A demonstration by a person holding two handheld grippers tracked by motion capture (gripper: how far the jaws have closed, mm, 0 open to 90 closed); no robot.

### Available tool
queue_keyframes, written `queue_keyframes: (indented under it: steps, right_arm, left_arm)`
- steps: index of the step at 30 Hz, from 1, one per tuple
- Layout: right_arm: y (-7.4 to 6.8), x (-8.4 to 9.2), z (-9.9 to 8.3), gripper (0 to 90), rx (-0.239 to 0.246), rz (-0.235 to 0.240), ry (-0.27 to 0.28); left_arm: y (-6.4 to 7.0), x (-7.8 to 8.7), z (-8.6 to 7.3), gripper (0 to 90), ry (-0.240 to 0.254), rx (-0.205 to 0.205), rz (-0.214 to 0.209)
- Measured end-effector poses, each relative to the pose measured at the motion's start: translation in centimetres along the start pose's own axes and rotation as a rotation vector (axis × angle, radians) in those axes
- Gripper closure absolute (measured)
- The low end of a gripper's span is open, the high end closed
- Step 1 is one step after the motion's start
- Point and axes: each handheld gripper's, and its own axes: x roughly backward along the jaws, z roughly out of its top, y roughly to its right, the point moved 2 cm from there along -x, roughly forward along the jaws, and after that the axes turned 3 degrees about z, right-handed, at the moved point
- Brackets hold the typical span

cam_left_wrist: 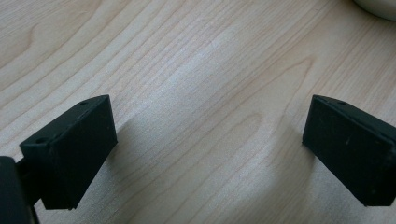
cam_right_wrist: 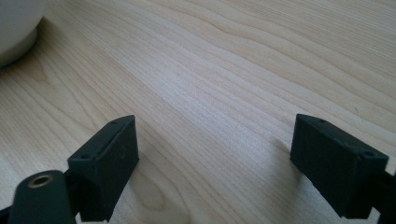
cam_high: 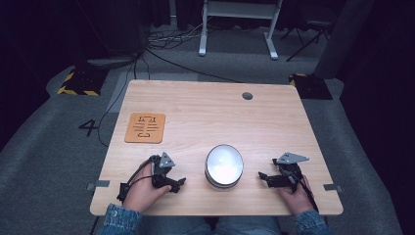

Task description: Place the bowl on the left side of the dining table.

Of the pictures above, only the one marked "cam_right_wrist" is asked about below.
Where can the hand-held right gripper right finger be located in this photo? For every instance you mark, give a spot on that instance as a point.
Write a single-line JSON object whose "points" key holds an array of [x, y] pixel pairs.
{"points": [[336, 168]]}

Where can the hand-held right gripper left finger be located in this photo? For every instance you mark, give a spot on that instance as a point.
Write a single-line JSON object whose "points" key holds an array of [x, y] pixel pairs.
{"points": [[102, 168]]}

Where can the white bowl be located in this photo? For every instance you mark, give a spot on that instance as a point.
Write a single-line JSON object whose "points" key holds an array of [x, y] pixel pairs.
{"points": [[14, 28]]}

